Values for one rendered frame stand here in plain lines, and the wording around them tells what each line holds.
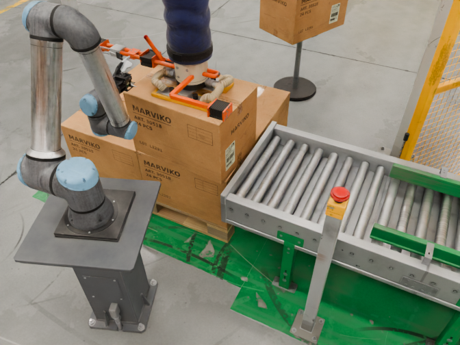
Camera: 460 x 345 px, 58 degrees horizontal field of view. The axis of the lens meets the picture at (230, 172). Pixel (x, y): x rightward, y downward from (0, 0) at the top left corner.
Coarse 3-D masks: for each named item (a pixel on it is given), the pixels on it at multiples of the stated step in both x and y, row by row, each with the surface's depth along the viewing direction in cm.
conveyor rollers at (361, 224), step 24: (288, 144) 249; (288, 168) 235; (312, 168) 234; (360, 168) 234; (384, 168) 234; (240, 192) 221; (264, 192) 223; (312, 192) 221; (408, 192) 220; (432, 192) 220; (360, 216) 209; (384, 216) 208; (408, 216) 208; (456, 240) 199
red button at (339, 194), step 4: (332, 188) 155; (336, 188) 154; (340, 188) 154; (344, 188) 154; (332, 192) 154; (336, 192) 153; (340, 192) 153; (344, 192) 153; (348, 192) 153; (332, 196) 152; (336, 196) 152; (340, 196) 151; (344, 196) 151; (348, 196) 152; (336, 200) 152; (340, 200) 151; (344, 200) 151
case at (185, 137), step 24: (144, 96) 218; (240, 96) 217; (144, 120) 226; (168, 120) 216; (192, 120) 206; (216, 120) 201; (240, 120) 219; (144, 144) 240; (168, 144) 228; (192, 144) 218; (216, 144) 208; (240, 144) 230; (192, 168) 230; (216, 168) 220
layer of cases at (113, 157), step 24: (144, 72) 314; (120, 96) 290; (264, 96) 288; (288, 96) 290; (72, 120) 270; (264, 120) 268; (72, 144) 275; (96, 144) 262; (120, 144) 252; (120, 168) 267; (144, 168) 255; (168, 168) 244; (168, 192) 259; (192, 192) 248; (216, 192) 237; (216, 216) 252
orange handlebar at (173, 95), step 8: (128, 48) 227; (136, 56) 221; (160, 64) 216; (168, 64) 214; (208, 72) 210; (216, 72) 208; (184, 80) 202; (176, 88) 197; (176, 96) 192; (192, 104) 189; (200, 104) 187; (208, 104) 187
